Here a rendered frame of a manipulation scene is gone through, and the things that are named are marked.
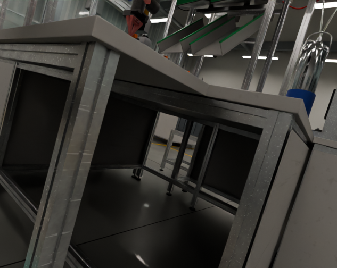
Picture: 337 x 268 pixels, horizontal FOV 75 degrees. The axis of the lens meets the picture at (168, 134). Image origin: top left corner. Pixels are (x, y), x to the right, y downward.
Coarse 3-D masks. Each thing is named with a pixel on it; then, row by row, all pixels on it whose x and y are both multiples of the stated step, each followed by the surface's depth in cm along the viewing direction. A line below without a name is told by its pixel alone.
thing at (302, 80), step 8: (320, 40) 132; (304, 48) 134; (312, 48) 129; (320, 48) 127; (328, 48) 129; (304, 56) 132; (312, 56) 128; (320, 56) 127; (304, 64) 131; (312, 64) 128; (320, 64) 128; (296, 72) 135; (304, 72) 130; (312, 72) 128; (320, 72) 129; (296, 80) 133; (304, 80) 129; (312, 80) 128; (296, 88) 132; (304, 88) 129; (312, 88) 129
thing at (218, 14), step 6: (228, 6) 85; (234, 6) 84; (240, 6) 83; (246, 6) 81; (252, 6) 80; (258, 6) 79; (264, 6) 78; (198, 12) 93; (204, 12) 92; (210, 12) 91; (216, 12) 89; (222, 12) 106; (228, 12) 104; (234, 12) 102; (240, 12) 100; (246, 12) 99; (252, 12) 97; (258, 12) 96; (276, 12) 91
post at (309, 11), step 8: (312, 0) 162; (312, 8) 161; (304, 16) 163; (304, 24) 163; (304, 32) 162; (296, 40) 164; (296, 48) 164; (296, 56) 163; (288, 64) 166; (288, 72) 165; (288, 80) 165; (280, 88) 167
